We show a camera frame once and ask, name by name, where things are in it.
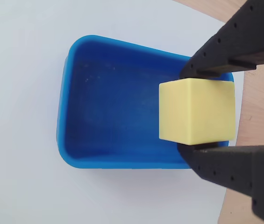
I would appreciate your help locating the white table mat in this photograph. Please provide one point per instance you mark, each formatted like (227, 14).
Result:
(19, 116)

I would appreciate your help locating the yellow cube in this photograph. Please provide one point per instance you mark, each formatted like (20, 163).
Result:
(197, 112)

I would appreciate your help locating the blue rectangular plastic bin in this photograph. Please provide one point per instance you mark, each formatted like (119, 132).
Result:
(113, 112)

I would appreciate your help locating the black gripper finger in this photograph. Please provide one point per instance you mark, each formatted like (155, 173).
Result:
(244, 170)
(239, 42)

